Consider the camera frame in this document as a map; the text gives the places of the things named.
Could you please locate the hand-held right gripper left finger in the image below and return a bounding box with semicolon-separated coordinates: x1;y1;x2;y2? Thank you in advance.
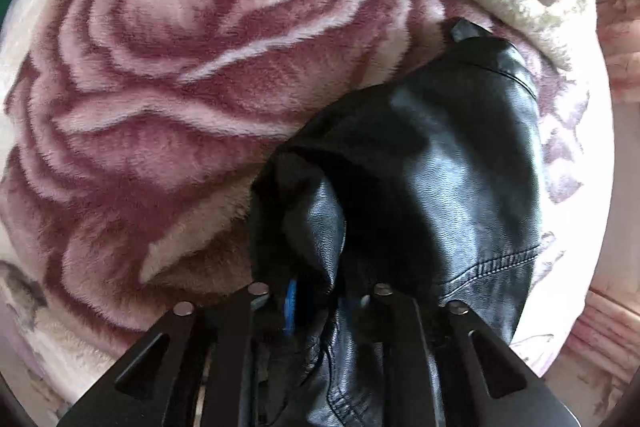
57;279;301;427

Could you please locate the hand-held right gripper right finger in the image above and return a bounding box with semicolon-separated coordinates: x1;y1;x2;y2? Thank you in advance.
372;283;585;427

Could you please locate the black leather jacket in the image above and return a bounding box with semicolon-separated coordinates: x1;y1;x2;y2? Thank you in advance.
250;18;546;427

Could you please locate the floral purple blanket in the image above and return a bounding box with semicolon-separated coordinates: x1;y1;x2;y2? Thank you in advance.
0;0;601;427

